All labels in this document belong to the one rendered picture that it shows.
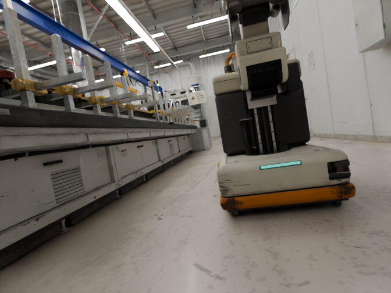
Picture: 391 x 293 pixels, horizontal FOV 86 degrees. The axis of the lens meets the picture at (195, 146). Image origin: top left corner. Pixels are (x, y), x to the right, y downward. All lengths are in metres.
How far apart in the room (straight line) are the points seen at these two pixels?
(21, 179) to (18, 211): 0.16
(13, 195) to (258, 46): 1.43
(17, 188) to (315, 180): 1.47
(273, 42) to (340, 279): 0.98
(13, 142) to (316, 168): 1.32
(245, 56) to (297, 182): 0.65
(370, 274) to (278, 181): 0.47
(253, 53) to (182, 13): 7.75
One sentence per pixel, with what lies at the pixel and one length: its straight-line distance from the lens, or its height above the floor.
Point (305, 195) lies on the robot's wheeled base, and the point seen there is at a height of 0.09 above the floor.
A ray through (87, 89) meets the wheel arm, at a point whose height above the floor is 0.82.
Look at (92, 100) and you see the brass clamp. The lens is 1.58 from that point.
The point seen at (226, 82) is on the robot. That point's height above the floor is 0.75.
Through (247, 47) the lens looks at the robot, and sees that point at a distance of 1.18.
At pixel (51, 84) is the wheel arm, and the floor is 0.80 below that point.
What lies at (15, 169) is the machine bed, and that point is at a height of 0.44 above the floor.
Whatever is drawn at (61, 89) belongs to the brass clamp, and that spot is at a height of 0.83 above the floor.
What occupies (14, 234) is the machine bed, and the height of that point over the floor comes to 0.14.
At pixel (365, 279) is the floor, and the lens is 0.80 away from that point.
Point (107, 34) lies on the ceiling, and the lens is 9.59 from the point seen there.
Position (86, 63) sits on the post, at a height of 1.05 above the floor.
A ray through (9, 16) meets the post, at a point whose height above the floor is 1.10.
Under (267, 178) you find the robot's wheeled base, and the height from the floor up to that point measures 0.20.
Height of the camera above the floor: 0.46
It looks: 3 degrees down
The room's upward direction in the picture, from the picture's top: 10 degrees counter-clockwise
